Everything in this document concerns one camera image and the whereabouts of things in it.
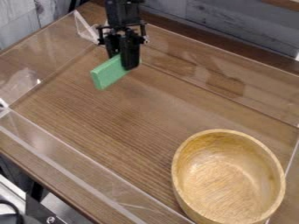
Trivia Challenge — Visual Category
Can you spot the black metal bracket with bolt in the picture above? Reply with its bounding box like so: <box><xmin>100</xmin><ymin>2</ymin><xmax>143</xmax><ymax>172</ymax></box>
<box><xmin>26</xmin><ymin>195</ymin><xmax>68</xmax><ymax>224</ymax></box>

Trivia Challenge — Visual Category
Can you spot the clear acrylic corner bracket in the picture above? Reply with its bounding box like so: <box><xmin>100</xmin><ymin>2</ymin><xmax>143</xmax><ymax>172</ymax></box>
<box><xmin>74</xmin><ymin>10</ymin><xmax>99</xmax><ymax>45</ymax></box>

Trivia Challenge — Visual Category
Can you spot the green rectangular block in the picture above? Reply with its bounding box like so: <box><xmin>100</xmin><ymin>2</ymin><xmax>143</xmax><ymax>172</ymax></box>
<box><xmin>90</xmin><ymin>55</ymin><xmax>130</xmax><ymax>90</ymax></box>

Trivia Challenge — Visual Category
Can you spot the black cable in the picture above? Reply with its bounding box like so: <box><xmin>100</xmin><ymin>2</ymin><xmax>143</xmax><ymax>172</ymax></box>
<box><xmin>0</xmin><ymin>199</ymin><xmax>24</xmax><ymax>224</ymax></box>

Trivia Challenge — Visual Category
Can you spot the clear acrylic barrier wall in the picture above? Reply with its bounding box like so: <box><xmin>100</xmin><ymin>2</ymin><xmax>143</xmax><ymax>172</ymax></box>
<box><xmin>0</xmin><ymin>16</ymin><xmax>299</xmax><ymax>224</ymax></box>

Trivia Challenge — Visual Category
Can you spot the brown wooden bowl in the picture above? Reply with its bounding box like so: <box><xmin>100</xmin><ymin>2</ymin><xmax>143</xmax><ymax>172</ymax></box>
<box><xmin>173</xmin><ymin>129</ymin><xmax>286</xmax><ymax>224</ymax></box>

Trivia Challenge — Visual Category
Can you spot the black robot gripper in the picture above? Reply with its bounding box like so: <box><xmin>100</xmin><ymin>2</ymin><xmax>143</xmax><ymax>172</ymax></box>
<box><xmin>98</xmin><ymin>0</ymin><xmax>148</xmax><ymax>70</ymax></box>

